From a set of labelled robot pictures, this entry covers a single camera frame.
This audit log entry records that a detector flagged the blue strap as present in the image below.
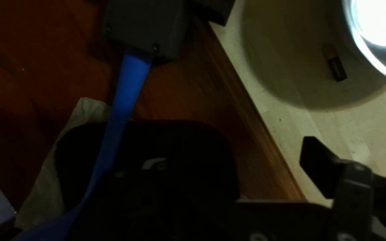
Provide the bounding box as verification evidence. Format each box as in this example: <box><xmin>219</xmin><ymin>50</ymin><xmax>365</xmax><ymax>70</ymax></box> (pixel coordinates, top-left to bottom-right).
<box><xmin>14</xmin><ymin>51</ymin><xmax>155</xmax><ymax>241</ymax></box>

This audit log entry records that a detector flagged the small silver bowl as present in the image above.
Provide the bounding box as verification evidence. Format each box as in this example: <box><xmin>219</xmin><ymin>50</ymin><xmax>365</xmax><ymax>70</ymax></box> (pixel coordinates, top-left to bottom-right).
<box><xmin>341</xmin><ymin>0</ymin><xmax>386</xmax><ymax>76</ymax></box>

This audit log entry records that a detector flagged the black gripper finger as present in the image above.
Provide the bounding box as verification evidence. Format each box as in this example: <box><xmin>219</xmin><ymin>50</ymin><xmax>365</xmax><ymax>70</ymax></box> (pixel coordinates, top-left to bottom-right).
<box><xmin>299</xmin><ymin>137</ymin><xmax>374</xmax><ymax>210</ymax></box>

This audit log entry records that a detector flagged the dark wooden counter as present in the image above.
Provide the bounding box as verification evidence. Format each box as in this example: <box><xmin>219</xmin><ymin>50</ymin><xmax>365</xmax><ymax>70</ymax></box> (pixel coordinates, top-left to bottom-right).
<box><xmin>0</xmin><ymin>0</ymin><xmax>303</xmax><ymax>206</ymax></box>

